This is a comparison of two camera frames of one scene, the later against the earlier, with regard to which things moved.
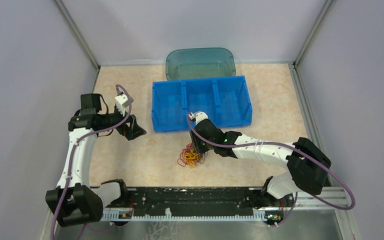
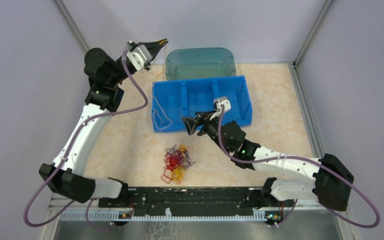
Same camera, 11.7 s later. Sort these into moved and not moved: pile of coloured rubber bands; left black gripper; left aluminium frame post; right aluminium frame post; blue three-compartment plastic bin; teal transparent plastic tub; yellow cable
Moved: left black gripper; pile of coloured rubber bands; yellow cable
Not moved: right aluminium frame post; blue three-compartment plastic bin; teal transparent plastic tub; left aluminium frame post
